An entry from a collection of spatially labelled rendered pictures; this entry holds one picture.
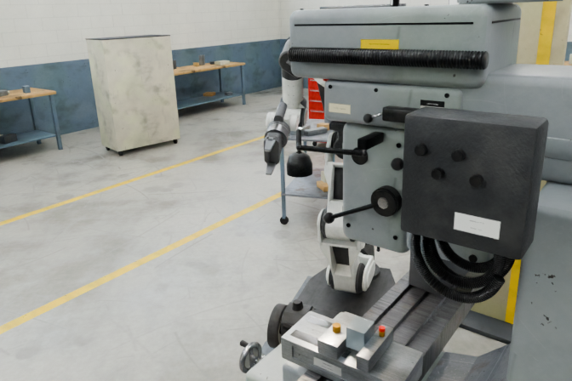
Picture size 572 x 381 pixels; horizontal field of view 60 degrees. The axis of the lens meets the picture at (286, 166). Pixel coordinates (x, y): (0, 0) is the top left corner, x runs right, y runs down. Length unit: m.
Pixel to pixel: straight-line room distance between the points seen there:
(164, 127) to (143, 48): 1.17
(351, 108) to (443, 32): 0.27
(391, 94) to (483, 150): 0.37
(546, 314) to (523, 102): 0.39
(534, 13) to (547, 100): 1.88
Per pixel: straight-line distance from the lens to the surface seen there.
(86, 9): 9.39
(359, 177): 1.22
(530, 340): 1.07
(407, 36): 1.07
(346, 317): 1.43
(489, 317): 3.44
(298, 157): 1.32
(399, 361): 1.37
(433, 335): 1.59
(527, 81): 1.03
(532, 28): 2.89
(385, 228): 1.23
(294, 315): 2.27
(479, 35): 1.02
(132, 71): 7.22
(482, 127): 0.78
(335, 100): 1.18
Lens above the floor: 1.89
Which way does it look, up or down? 18 degrees down
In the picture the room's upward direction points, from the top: 2 degrees counter-clockwise
